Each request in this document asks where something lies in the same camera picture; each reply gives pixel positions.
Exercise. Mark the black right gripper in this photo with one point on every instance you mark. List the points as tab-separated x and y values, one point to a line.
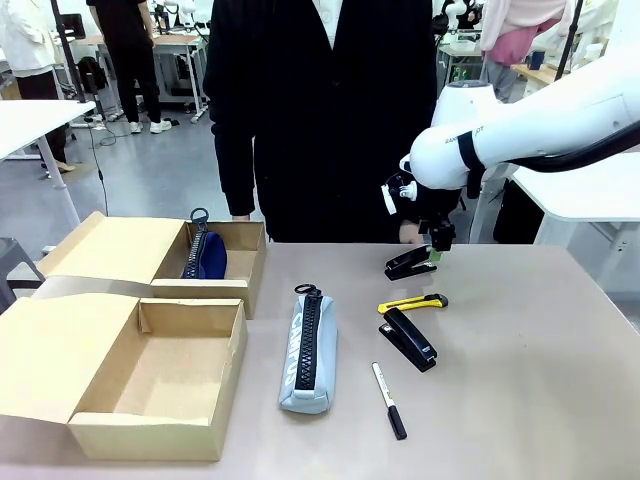
439	210

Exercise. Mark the black hole punch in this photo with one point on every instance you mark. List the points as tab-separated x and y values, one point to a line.
407	265

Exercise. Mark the yellow utility knife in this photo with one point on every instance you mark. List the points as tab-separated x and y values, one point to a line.
412	302

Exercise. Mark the black stapler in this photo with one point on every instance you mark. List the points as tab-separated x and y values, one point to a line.
407	340

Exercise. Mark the white marker black cap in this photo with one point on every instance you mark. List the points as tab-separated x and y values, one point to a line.
386	395

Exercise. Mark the light blue pencil case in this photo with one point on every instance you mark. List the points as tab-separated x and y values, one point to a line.
320	360

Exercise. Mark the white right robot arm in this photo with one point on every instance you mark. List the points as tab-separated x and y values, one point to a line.
550	115

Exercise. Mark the open cardboard box, large lid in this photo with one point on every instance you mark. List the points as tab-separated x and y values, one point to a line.
150	380

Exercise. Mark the open cardboard box, narrow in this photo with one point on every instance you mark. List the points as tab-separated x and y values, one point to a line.
115	250

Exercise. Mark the person's left hand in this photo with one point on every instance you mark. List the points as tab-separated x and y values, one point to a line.
411	233

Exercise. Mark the person's right hand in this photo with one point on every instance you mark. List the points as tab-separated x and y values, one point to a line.
241	218

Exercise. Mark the white table with legs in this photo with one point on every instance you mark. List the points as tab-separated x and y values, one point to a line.
590	190

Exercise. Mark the person in black cardigan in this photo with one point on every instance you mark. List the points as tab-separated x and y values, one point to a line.
320	110

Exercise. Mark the dark blue mug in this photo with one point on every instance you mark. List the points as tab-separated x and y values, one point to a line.
535	60

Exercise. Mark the bystander in pink top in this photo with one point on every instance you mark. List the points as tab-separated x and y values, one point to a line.
520	30

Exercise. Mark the navy blue pencil case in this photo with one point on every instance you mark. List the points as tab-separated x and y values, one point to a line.
210	257

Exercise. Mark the thin black stand pole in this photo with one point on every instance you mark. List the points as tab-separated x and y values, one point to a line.
570	35

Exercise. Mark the background grey desk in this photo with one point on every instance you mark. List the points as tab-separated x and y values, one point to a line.
175	55

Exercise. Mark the bystander in black clothes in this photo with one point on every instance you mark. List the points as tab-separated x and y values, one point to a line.
127	50

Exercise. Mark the white power strip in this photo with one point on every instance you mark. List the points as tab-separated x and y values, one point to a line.
59	249

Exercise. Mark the black tripod pole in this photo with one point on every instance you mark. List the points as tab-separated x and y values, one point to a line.
70	55

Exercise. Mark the white side table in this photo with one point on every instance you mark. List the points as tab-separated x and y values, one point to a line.
35	122

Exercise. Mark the grey metal stool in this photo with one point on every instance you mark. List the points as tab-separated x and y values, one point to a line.
12	265

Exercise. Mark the bystander in white top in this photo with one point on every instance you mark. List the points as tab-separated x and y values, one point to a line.
30	45

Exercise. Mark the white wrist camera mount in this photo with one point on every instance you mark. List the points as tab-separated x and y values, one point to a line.
400	192

